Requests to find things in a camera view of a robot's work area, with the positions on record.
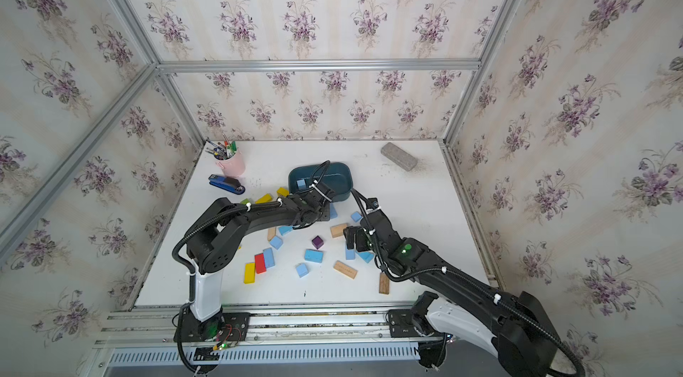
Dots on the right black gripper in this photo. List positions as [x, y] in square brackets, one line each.
[360, 233]

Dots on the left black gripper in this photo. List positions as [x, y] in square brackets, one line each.
[326, 215]

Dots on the light blue cube front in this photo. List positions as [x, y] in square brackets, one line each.
[302, 270]

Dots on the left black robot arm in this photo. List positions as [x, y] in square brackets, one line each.
[212, 241]

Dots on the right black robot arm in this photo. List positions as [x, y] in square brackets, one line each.
[514, 328]

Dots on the small blue cube right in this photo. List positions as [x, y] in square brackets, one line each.
[356, 216]

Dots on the tan wooden block centre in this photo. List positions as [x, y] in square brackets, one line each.
[337, 231]

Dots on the tan wooden block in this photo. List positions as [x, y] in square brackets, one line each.
[337, 231]
[345, 270]

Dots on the yellow block near bin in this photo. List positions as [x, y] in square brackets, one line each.
[282, 191]

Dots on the purple cube block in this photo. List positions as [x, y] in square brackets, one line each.
[318, 242]

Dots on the dark teal plastic bin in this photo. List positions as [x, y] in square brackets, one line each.
[337, 177]

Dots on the yellow long block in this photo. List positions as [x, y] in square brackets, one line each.
[264, 199]

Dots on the tan wooden block front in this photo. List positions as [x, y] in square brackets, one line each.
[345, 270]

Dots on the dark brown wooden block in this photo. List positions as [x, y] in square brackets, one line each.
[384, 284]

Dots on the light blue block beside red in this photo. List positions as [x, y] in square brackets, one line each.
[269, 259]

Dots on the grey stone brick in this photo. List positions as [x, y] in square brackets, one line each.
[399, 157]

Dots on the red block front left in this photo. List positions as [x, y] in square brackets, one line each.
[260, 264]

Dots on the blue black stapler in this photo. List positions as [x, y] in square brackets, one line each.
[226, 183]

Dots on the pink pen cup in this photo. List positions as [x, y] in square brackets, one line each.
[233, 167]

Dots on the yellow block front left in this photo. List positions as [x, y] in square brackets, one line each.
[250, 272]

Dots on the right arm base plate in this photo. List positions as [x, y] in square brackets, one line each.
[405, 324]

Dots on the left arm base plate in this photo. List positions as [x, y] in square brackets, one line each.
[221, 328]

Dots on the aluminium front rail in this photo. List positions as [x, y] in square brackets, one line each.
[268, 325]

